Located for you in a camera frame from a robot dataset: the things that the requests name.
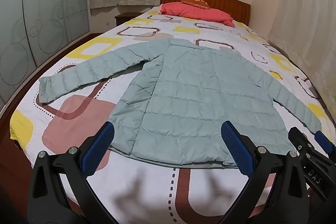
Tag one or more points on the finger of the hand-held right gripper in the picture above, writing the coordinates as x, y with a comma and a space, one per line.
324, 141
298, 138

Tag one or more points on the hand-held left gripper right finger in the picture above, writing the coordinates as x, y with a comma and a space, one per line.
236, 146

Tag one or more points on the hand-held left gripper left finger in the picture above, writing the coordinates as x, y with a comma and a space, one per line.
97, 144

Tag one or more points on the light green puffer jacket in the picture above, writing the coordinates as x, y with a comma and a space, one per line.
189, 92

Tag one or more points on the bed with patterned sheet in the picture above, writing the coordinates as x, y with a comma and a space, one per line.
86, 119

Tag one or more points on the dark wooden nightstand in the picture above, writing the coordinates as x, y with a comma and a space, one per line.
126, 18

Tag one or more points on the frosted glass wardrobe doors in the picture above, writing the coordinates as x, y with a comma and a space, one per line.
44, 16

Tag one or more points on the pink pillow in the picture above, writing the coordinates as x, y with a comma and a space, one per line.
199, 12

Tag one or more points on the wooden headboard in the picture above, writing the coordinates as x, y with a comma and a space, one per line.
225, 2

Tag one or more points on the orange cushion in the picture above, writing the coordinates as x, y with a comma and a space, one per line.
195, 1

